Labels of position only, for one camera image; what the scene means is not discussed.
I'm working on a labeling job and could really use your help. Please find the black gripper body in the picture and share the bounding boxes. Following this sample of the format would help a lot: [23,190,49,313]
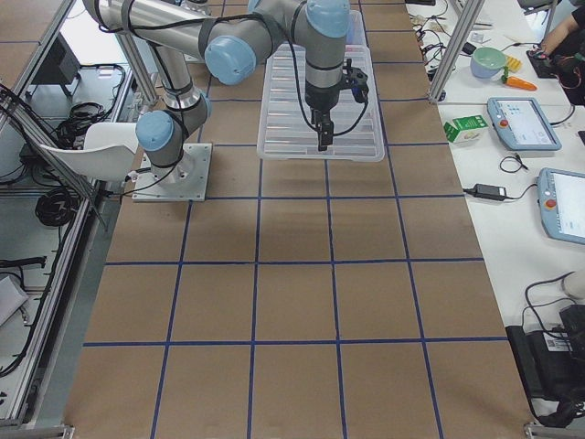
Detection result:
[304,68,344,115]

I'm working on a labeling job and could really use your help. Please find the clear plastic box lid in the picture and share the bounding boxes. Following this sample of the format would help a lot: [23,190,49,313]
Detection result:
[257,43,385,162]

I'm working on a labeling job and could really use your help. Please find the clear plastic storage box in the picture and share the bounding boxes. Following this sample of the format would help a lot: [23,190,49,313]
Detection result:
[334,10,368,58]

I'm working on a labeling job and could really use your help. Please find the green white carton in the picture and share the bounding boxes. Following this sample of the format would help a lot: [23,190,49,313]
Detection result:
[443,114,488,144]

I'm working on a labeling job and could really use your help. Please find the green bowl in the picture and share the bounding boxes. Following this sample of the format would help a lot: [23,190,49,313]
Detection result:
[470,47,506,79]

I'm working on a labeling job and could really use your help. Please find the black power adapter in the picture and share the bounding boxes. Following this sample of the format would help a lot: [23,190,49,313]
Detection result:
[473,184,507,201]

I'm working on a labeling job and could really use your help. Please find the teach pendant tablet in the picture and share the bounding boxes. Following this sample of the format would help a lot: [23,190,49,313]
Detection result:
[537,167,584,244]
[486,97,562,151]

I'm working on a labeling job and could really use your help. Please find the yellow toy corn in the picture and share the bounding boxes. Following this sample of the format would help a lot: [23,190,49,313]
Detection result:
[505,55,522,73]

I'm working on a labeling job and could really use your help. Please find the toy carrot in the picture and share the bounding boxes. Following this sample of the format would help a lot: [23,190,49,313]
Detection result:
[501,67,537,91]

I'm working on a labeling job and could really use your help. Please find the white chair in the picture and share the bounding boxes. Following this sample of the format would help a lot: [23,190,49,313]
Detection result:
[40,123,138,182]

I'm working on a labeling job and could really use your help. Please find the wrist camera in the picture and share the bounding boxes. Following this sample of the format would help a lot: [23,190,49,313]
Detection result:
[343,59,369,103]

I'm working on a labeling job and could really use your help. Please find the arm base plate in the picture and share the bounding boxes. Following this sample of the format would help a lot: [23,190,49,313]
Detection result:
[131,143,212,202]

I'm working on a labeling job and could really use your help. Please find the aluminium frame post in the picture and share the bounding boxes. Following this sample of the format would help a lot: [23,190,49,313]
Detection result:
[428,0,484,103]

